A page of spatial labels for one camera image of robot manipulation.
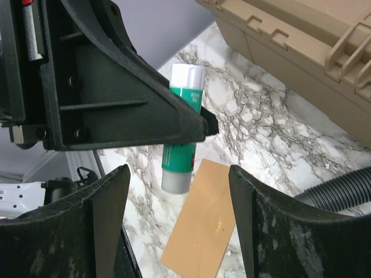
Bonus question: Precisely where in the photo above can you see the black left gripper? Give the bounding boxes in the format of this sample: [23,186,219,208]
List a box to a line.
[0,0,85,151]

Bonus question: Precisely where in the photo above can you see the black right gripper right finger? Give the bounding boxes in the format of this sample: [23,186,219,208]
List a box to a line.
[228,165,370,277]

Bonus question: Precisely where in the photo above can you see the green white glue stick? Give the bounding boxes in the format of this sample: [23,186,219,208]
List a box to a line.
[161,63,205,193]

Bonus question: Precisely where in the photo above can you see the black corrugated hose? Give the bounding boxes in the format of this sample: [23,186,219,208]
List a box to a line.
[293,165,371,215]

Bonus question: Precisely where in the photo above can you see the tan plastic tool case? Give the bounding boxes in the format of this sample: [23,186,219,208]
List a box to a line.
[200,0,370,146]

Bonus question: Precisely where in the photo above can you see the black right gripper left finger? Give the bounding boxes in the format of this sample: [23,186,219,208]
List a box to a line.
[1,165,130,277]

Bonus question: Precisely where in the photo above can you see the brown paper envelope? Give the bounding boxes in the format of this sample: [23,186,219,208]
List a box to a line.
[161,159,235,278]

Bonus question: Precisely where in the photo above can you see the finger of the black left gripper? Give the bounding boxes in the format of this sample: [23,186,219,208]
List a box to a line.
[200,107,219,136]
[43,0,208,152]

